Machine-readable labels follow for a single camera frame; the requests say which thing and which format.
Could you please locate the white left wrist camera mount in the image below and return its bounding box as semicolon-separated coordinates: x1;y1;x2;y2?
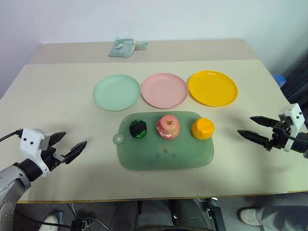
19;128;51;179

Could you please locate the orange fruit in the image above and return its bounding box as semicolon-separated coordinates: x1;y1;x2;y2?
191;117;215;140

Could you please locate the mint green plate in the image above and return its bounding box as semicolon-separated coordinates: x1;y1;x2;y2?
93;74;141;112

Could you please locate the red apple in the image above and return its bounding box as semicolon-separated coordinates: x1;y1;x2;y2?
157;115;181;140

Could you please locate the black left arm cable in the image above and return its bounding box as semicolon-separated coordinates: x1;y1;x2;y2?
0;129;24;142

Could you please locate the white shoe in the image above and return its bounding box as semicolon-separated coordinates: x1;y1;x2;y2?
238;208;264;226
38;215;59;231

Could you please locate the yellow plate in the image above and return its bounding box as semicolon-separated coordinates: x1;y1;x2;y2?
188;70;239;108

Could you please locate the black box on floor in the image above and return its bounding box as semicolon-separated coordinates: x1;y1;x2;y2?
70;216;96;231

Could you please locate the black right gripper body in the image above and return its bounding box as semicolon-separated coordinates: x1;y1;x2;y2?
265;119;293;152

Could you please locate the green translucent cutting board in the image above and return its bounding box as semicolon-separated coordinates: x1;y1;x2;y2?
113;110;216;171

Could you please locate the dark green toy vegetable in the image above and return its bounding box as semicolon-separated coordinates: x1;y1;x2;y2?
129;119;148;139

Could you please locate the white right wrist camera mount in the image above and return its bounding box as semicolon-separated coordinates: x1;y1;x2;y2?
278;103;305;153

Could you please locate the pink plate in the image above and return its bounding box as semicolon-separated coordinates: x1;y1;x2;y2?
141;73;189;109

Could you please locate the clear bag of green items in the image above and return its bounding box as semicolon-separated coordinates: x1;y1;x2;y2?
107;36;136;59

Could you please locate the blue round lid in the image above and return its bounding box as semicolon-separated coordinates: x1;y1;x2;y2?
273;74;287;88

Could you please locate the black chair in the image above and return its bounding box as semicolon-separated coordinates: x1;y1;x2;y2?
280;47;308;104

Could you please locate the black metal bracket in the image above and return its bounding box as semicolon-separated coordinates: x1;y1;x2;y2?
205;197;224;231

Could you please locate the grey trouser leg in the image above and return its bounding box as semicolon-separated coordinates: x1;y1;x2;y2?
255;204;308;231

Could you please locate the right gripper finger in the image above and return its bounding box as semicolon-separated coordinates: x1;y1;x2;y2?
237;129;270;148
250;116;281;128

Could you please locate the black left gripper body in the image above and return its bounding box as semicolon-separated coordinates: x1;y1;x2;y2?
39;135;67;173

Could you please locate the black floor cable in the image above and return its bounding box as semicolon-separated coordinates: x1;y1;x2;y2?
14;208;73;229

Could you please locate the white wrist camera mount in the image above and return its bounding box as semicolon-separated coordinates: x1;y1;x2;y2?
19;128;51;179
278;103;305;153

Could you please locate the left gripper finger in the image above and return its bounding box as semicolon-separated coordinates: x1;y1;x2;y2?
63;141;88;165
48;131;67;146

